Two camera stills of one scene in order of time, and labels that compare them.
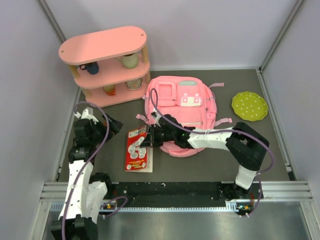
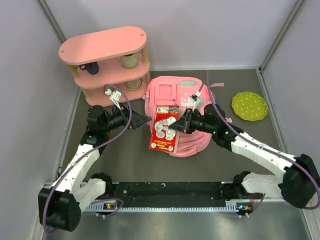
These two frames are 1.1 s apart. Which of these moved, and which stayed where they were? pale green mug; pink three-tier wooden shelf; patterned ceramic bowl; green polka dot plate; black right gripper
Moved: black right gripper
Stayed: green polka dot plate; pale green mug; pink three-tier wooden shelf; patterned ceramic bowl
